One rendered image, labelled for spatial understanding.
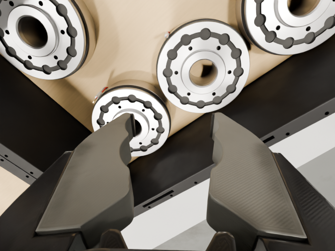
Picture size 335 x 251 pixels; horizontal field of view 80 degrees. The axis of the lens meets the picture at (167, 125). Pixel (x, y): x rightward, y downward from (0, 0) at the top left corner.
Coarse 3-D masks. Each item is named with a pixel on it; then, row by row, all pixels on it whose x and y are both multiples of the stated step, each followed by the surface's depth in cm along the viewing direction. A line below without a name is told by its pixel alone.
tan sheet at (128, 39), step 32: (96, 0) 22; (128, 0) 22; (160, 0) 22; (192, 0) 21; (224, 0) 21; (288, 0) 21; (96, 32) 23; (128, 32) 23; (160, 32) 23; (96, 64) 25; (128, 64) 25; (256, 64) 25; (64, 96) 28
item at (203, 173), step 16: (304, 112) 17; (320, 112) 17; (272, 128) 18; (288, 128) 17; (304, 128) 17; (0, 144) 20; (272, 144) 18; (16, 160) 21; (32, 160) 21; (192, 176) 21; (208, 176) 21; (160, 192) 22; (176, 192) 22; (144, 208) 24
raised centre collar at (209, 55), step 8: (192, 56) 21; (200, 56) 21; (208, 56) 21; (216, 56) 21; (184, 64) 21; (192, 64) 21; (216, 64) 21; (224, 64) 21; (184, 72) 22; (216, 72) 22; (224, 72) 22; (184, 80) 22; (216, 80) 22; (192, 88) 23; (200, 88) 22; (208, 88) 22; (216, 88) 22
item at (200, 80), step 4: (212, 64) 24; (212, 68) 24; (212, 72) 24; (192, 76) 25; (204, 76) 25; (208, 76) 24; (212, 76) 23; (192, 80) 23; (196, 80) 24; (200, 80) 24; (204, 80) 24; (208, 80) 23; (200, 84) 23; (204, 84) 23
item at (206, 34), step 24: (192, 24) 20; (216, 24) 20; (168, 48) 21; (192, 48) 21; (216, 48) 21; (240, 48) 21; (168, 72) 23; (240, 72) 22; (168, 96) 24; (192, 96) 24; (216, 96) 24
